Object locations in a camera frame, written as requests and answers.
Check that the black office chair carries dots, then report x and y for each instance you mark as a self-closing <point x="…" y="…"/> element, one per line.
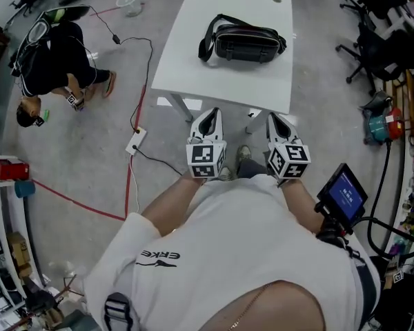
<point x="376" y="53"/>
<point x="369" y="2"/>

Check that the clear plastic bowl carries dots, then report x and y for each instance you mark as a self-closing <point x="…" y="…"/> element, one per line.
<point x="128" y="3"/>

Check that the person's left forearm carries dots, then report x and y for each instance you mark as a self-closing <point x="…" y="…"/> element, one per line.
<point x="172" y="205"/>

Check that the wooden ladder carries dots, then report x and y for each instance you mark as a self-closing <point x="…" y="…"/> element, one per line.
<point x="412" y="95"/>

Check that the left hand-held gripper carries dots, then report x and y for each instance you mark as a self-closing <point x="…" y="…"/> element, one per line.
<point x="201" y="157"/>

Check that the white power strip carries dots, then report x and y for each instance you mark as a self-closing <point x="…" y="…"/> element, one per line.
<point x="136" y="140"/>

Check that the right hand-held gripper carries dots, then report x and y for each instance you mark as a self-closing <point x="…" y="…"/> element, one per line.
<point x="291" y="160"/>

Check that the white rectangular table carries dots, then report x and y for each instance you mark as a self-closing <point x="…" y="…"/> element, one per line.
<point x="186" y="64"/>

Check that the black chest-mounted screen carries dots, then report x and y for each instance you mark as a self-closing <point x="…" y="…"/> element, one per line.
<point x="345" y="193"/>

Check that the cardboard box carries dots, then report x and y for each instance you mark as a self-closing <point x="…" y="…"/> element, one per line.
<point x="19" y="253"/>

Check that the person's right forearm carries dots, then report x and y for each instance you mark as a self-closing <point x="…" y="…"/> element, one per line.
<point x="302" y="205"/>

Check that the teal and red vacuum cleaner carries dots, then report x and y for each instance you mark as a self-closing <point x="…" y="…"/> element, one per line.
<point x="381" y="124"/>

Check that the person's shoe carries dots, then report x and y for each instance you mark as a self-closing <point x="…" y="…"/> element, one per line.
<point x="226" y="173"/>
<point x="243" y="155"/>

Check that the teal cup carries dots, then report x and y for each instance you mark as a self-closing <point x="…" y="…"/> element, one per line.
<point x="25" y="189"/>

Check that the white rack shelf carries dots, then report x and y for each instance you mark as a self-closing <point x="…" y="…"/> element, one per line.
<point x="7" y="247"/>

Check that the red box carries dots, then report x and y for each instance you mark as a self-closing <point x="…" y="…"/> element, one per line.
<point x="10" y="169"/>

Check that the person's white t-shirt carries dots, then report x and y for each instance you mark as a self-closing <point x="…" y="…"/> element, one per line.
<point x="234" y="247"/>

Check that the green packet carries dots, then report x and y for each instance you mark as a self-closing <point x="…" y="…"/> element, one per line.
<point x="46" y="115"/>

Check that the black power adapter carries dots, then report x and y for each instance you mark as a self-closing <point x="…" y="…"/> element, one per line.
<point x="116" y="39"/>

